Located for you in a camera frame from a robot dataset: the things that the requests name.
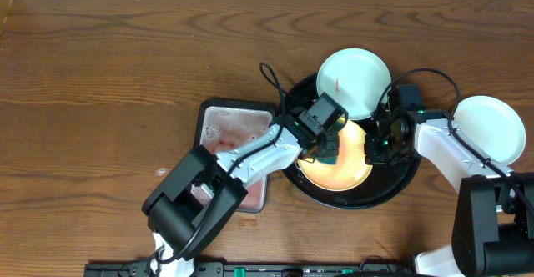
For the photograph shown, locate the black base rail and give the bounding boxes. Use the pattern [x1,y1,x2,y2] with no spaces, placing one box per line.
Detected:
[83,261,416,277]

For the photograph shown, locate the light blue plate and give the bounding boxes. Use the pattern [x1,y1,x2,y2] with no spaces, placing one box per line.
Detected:
[454,96,526,164]
[316,48,391,120]

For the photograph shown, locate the green yellow sponge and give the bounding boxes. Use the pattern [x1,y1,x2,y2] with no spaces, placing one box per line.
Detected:
[314,154,337,165]

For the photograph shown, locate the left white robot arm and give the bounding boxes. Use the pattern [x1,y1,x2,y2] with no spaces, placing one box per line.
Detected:
[142,109,347,276]

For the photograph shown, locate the yellow plate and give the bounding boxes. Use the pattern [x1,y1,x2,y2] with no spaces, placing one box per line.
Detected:
[297,121,372,191]

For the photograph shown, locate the round black tray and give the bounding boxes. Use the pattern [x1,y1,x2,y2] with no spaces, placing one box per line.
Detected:
[283,73,421,209]

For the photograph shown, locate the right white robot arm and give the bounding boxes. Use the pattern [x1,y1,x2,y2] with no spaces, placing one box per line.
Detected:
[364,108,533,276]

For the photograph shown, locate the rectangular soapy metal tray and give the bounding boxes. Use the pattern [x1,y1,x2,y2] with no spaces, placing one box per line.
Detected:
[190,98,275,214]

